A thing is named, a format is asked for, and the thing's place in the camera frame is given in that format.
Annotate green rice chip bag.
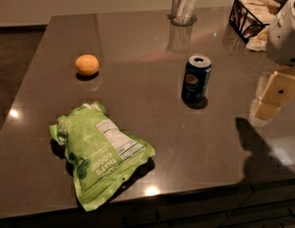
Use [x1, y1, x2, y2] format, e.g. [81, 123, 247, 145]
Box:
[49, 102, 155, 212]

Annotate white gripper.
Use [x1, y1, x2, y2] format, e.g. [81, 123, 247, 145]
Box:
[252, 0, 295, 121]

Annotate orange fruit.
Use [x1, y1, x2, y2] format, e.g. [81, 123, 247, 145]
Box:
[75, 54, 99, 76]

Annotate blue pepsi can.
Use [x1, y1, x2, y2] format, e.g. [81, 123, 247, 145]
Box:
[182, 54, 212, 103]

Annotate white packets beside basket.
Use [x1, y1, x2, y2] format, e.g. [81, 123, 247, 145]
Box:
[246, 27, 269, 51]

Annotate black wire basket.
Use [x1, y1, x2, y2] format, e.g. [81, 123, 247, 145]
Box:
[229, 0, 282, 44]

